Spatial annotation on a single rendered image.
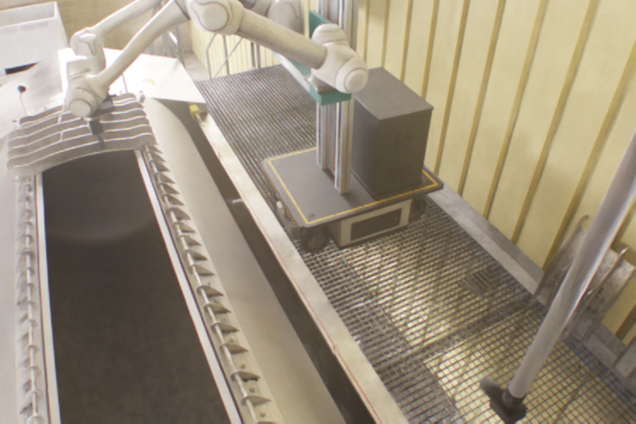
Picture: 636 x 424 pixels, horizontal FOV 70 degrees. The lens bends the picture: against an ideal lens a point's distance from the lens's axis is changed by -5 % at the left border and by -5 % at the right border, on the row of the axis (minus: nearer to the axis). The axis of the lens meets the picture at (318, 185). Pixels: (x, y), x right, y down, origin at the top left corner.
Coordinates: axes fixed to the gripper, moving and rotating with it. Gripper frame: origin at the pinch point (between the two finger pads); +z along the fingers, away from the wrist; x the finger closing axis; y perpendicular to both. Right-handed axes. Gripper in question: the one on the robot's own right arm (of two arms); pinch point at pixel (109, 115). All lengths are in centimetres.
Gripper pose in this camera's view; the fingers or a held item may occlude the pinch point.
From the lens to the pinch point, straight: 236.9
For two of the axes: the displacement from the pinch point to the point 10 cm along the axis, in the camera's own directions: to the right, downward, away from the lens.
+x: -4.5, -5.6, 7.0
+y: 8.9, -2.8, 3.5
